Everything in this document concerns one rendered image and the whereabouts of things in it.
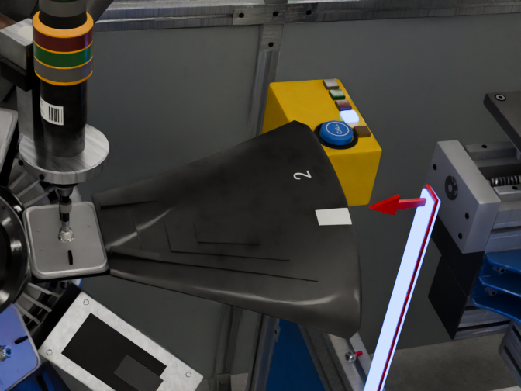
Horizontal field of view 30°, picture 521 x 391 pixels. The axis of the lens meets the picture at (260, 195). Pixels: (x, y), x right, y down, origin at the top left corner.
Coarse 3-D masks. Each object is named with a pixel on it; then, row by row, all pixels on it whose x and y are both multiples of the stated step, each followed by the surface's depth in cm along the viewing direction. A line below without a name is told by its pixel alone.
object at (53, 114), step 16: (48, 96) 73; (64, 96) 72; (80, 96) 73; (48, 112) 74; (64, 112) 73; (80, 112) 74; (48, 128) 75; (64, 128) 74; (80, 128) 75; (48, 144) 76; (64, 144) 75; (80, 144) 76
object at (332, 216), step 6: (318, 210) 89; (324, 210) 90; (330, 210) 90; (336, 210) 90; (342, 210) 90; (318, 216) 89; (324, 216) 89; (330, 216) 89; (336, 216) 89; (342, 216) 90; (348, 216) 90; (324, 222) 89; (330, 222) 89; (336, 222) 89; (342, 222) 89; (348, 222) 90
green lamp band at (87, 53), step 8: (40, 48) 70; (88, 48) 71; (40, 56) 70; (48, 56) 70; (56, 56) 70; (64, 56) 70; (72, 56) 70; (80, 56) 70; (88, 56) 71; (48, 64) 70; (56, 64) 70; (64, 64) 70; (72, 64) 70; (80, 64) 71
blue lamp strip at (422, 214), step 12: (432, 204) 93; (420, 216) 95; (420, 228) 95; (408, 240) 98; (420, 240) 96; (408, 252) 98; (408, 264) 99; (408, 276) 99; (396, 288) 102; (396, 300) 102; (396, 312) 103; (384, 324) 106; (396, 324) 104; (384, 336) 106; (384, 348) 107; (384, 360) 107; (372, 372) 111; (372, 384) 111
